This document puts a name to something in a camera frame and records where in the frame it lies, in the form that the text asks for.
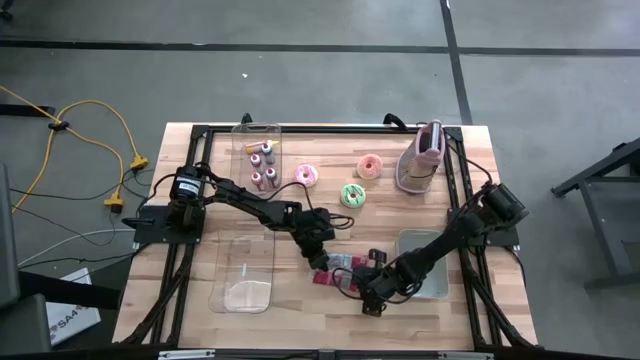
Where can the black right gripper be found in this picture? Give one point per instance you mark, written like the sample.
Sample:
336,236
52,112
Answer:
377,282

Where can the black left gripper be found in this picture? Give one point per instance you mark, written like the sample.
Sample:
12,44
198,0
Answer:
315,242

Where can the red packet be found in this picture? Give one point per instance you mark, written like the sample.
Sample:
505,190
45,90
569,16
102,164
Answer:
342,261

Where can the teal frosted toy donut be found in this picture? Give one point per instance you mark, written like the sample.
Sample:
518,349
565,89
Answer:
345,200

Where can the pink frosted toy donut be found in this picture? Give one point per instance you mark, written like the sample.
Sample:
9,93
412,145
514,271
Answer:
299,172

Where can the orange sprinkled toy donut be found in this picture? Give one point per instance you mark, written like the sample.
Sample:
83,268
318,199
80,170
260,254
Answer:
362,170

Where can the purple food colouring bottle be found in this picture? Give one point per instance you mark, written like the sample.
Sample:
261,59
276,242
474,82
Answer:
269,156

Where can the pink food colouring bottle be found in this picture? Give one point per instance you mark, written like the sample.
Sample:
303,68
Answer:
256,161

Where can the orange bottle with yellow tip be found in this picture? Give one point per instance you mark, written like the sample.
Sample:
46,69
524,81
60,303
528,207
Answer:
256,147

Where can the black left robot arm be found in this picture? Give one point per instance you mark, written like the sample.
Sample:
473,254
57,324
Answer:
250,202

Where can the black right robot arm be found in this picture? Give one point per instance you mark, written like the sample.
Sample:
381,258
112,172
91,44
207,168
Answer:
450,240

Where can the white plastic bin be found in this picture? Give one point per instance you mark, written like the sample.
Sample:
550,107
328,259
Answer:
440,287

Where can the clear plastic bin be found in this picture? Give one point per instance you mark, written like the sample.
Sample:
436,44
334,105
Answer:
240,295
240,192

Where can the black metal stand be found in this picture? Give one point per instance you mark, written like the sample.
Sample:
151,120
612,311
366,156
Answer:
590,174

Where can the white cardboard box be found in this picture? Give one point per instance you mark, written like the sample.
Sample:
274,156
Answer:
75,320

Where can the silver metal bracket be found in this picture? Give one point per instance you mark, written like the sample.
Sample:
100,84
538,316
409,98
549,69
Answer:
187,354
465,355

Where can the black table frame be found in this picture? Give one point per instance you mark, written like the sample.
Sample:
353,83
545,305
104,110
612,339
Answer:
325,129

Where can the black curved bracket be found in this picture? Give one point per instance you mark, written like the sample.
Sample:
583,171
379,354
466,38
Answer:
395,120
246,118

